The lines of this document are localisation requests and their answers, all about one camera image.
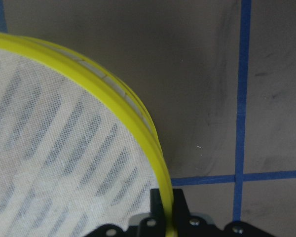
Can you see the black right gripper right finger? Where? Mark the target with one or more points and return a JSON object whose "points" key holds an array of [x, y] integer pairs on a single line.
{"points": [[181, 213]]}

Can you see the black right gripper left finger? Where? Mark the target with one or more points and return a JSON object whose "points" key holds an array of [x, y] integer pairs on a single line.
{"points": [[156, 206]]}

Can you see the yellow steamer top layer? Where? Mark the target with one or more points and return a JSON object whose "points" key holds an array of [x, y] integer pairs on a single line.
{"points": [[78, 148]]}

